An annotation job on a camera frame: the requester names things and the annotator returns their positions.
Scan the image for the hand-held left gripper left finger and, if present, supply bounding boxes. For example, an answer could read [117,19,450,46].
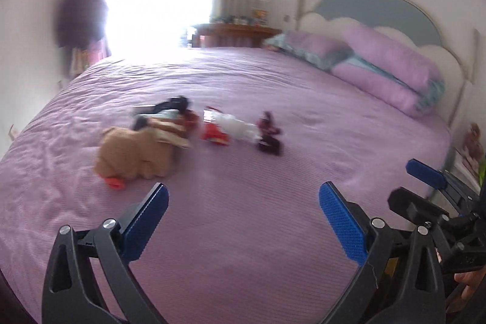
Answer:
[42,183,169,324]

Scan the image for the small ornaments on desk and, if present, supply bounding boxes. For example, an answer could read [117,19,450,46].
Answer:
[210,7,271,26]

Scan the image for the person's right hand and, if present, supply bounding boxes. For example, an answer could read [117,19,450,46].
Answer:
[445,269,486,313]

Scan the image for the blue and white headboard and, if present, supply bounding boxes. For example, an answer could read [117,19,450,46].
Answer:
[300,0,481,127]

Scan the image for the wooden desk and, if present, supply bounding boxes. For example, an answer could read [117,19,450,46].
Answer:
[193,23,283,49]

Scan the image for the red snack packet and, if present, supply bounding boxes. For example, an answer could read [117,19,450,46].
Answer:
[200,106,231,146]

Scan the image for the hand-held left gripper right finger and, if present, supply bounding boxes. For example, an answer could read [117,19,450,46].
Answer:
[318,181,447,324]

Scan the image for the purple pillow with teal trim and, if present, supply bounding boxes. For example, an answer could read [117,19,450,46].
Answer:
[264,30,354,71]

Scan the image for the white paper tissue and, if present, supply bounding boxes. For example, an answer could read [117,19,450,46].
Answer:
[216,113,262,142]

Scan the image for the brown doll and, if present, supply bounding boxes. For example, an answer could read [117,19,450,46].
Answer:
[464,123,485,162]

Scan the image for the purple bed sheet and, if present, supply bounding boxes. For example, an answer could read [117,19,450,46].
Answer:
[0,46,452,324]

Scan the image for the pink patterned cloth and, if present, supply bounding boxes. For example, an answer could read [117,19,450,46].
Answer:
[69,39,111,77]

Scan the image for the purple pillow stack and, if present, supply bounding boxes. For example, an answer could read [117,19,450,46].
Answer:
[330,23,447,118]

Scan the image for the dark hanging clothes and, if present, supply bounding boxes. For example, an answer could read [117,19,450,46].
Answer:
[56,0,111,48]

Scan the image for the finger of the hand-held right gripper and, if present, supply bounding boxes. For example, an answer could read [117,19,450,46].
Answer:
[387,186,453,230]
[406,159,480,209]

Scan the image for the brown plush toy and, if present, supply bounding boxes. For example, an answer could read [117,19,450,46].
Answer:
[94,121,181,180]

